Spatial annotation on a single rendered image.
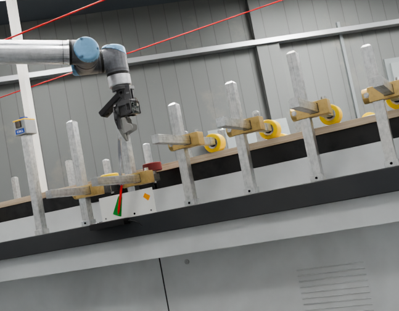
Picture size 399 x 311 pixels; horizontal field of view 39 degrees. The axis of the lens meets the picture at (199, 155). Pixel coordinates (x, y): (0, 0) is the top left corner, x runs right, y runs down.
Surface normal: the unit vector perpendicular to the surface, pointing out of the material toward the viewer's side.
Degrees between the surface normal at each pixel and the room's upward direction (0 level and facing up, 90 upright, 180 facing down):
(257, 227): 90
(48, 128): 90
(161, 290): 90
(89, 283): 90
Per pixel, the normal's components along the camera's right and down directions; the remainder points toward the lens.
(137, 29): 0.14, -0.11
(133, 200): -0.44, 0.00
